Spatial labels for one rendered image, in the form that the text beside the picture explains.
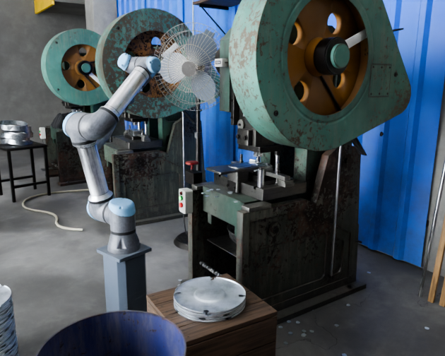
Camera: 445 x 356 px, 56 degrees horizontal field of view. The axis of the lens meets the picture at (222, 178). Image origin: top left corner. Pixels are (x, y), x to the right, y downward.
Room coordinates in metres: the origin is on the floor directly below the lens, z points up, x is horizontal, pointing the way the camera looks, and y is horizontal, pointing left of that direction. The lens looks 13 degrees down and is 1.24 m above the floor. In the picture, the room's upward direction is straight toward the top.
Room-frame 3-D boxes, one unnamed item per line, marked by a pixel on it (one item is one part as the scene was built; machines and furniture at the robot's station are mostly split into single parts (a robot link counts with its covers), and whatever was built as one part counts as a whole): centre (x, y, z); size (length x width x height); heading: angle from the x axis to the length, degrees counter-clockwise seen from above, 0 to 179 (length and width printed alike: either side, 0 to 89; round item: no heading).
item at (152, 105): (3.91, 0.47, 0.87); 1.53 x 0.99 x 1.74; 122
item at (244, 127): (2.25, -0.16, 1.04); 0.17 x 0.15 x 0.30; 124
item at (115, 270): (1.86, 0.46, 0.23); 0.19 x 0.19 x 0.45; 49
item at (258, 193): (2.27, -0.20, 0.68); 0.45 x 0.30 x 0.06; 34
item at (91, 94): (5.33, 1.52, 0.87); 1.53 x 0.99 x 1.74; 127
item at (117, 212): (1.87, 0.47, 0.62); 0.13 x 0.12 x 0.14; 52
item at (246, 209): (2.13, -0.46, 0.45); 0.92 x 0.12 x 0.90; 124
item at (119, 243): (1.86, 0.46, 0.50); 0.15 x 0.15 x 0.10
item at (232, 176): (2.17, -0.05, 0.72); 0.25 x 0.14 x 0.14; 124
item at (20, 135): (4.35, 2.12, 0.40); 0.45 x 0.40 x 0.79; 46
